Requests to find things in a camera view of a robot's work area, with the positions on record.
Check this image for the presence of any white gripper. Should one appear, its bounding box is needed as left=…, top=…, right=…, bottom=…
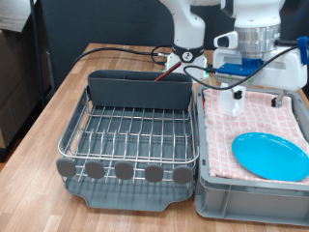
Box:
left=212, top=46, right=309, bottom=109

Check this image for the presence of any blue plastic plate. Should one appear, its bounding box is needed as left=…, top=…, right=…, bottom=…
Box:
left=231, top=131, right=309, bottom=183

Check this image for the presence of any brown wooden spoon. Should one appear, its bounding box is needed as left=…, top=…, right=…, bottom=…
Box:
left=154, top=61, right=183, bottom=82

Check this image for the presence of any pink checkered dish cloth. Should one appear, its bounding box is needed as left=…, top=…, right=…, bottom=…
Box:
left=202, top=87, right=309, bottom=187

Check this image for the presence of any grey dish drying rack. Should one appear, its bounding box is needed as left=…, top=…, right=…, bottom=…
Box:
left=59, top=84, right=198, bottom=213

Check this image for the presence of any white plastic mug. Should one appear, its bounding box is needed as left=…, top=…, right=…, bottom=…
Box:
left=218, top=81, right=248, bottom=117

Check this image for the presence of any grey plastic crate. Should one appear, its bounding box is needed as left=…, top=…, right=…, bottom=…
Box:
left=194, top=84, right=309, bottom=227

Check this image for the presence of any dark grey cutlery holder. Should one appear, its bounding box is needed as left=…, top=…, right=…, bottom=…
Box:
left=87, top=70, right=194, bottom=111

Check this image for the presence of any black metal pole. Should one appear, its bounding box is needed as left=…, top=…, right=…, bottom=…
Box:
left=29, top=0, right=46, bottom=109

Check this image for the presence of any wooden shelf board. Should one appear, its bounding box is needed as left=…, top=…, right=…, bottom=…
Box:
left=0, top=0, right=37, bottom=33

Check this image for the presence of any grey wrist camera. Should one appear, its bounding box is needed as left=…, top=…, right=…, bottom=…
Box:
left=213, top=71, right=255, bottom=87

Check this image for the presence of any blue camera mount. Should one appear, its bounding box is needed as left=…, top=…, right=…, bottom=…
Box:
left=215, top=57, right=267, bottom=77

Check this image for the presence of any black camera cable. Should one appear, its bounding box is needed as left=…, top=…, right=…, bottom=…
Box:
left=183, top=40, right=302, bottom=91

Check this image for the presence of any blue cable clip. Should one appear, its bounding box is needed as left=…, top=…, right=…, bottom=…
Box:
left=296, top=36, right=309, bottom=66

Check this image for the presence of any looped black cable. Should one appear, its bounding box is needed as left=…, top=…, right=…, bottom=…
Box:
left=150, top=44, right=173, bottom=67

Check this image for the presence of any metal wire dish rack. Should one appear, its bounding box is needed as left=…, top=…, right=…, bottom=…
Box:
left=56, top=85, right=200, bottom=188

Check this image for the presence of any long black cable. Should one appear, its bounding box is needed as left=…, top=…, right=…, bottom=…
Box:
left=71, top=46, right=162, bottom=67

